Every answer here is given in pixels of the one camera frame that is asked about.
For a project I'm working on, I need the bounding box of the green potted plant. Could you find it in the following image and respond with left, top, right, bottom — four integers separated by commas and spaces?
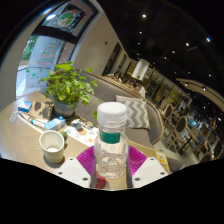
37, 60, 105, 119

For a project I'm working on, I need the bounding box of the grey curved sofa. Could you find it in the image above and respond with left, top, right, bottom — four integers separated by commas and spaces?
74, 68, 166, 146

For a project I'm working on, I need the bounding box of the white tube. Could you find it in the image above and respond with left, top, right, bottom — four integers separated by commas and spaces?
19, 111, 49, 130

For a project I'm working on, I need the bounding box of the pill blister pack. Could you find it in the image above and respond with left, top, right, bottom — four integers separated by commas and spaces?
8, 110, 20, 124

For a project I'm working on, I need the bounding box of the small blue flat box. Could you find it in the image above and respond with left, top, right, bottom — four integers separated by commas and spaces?
17, 100, 33, 113

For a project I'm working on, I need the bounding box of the blue and white carton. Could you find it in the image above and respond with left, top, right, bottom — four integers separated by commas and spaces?
44, 115, 67, 131

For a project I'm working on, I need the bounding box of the white ceramic mug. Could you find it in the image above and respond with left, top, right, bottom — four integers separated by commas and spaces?
38, 129, 66, 164

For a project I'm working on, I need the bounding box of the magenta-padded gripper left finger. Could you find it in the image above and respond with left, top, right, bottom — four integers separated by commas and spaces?
55, 144, 98, 188

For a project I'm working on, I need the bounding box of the grey chevron cushion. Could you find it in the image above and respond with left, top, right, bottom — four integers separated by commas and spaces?
114, 94, 151, 130

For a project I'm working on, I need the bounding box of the group of dining chairs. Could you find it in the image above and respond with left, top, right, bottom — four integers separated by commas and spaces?
159, 102, 224, 161

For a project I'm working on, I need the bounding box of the group of ceiling lights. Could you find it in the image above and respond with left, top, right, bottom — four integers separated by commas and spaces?
133, 12, 214, 91

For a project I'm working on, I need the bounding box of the clear plastic water bottle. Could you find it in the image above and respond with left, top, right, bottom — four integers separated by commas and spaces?
93, 101, 130, 179

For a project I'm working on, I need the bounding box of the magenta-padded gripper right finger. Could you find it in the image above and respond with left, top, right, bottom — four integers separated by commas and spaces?
126, 145, 169, 188

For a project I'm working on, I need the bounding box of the framed food poster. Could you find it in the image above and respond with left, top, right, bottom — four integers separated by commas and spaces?
41, 2, 95, 38

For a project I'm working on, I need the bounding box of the white and orange box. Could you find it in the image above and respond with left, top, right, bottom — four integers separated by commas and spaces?
154, 151, 171, 174

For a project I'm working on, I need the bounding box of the person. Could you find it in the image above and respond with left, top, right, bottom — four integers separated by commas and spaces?
133, 79, 147, 99
112, 71, 125, 83

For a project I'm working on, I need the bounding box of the illustrated paper leaflet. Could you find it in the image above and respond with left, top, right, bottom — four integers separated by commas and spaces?
63, 118, 100, 148

